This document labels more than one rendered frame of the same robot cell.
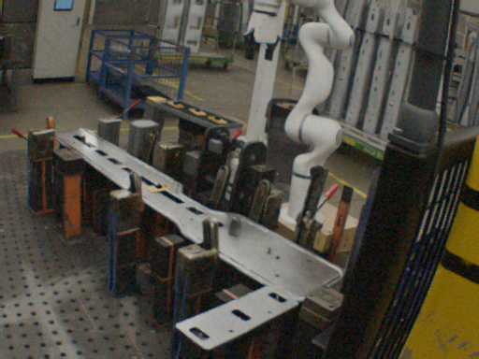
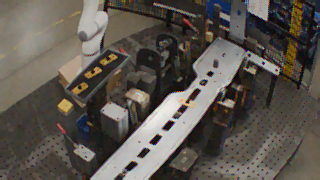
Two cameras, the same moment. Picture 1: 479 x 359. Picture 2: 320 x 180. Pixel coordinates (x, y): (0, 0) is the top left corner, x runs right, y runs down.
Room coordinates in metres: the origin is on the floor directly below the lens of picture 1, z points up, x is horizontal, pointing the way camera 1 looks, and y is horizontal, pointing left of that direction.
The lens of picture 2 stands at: (1.96, 1.61, 2.22)
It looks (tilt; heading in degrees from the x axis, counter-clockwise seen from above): 39 degrees down; 255
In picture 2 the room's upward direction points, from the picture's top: 6 degrees clockwise
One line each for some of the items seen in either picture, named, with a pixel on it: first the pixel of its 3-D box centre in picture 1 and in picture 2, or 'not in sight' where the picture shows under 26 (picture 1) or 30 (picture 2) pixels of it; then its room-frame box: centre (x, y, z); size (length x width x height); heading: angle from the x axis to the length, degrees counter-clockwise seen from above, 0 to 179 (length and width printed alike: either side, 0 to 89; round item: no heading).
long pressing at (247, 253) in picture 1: (152, 187); (186, 106); (1.47, 0.27, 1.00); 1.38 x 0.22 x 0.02; 49
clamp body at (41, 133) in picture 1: (40, 171); not in sight; (1.70, 0.81, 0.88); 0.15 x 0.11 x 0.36; 139
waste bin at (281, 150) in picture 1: (288, 140); not in sight; (4.58, -0.40, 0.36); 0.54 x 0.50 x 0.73; 123
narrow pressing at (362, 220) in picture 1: (366, 236); (237, 19); (0.97, -0.30, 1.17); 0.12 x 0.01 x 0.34; 139
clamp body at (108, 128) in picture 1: (107, 158); (89, 175); (1.97, 0.58, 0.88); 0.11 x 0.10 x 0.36; 139
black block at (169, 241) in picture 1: (166, 285); (232, 108); (1.15, 0.15, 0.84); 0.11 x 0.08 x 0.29; 139
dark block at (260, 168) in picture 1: (252, 228); not in sight; (1.48, -0.06, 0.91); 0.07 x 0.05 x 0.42; 139
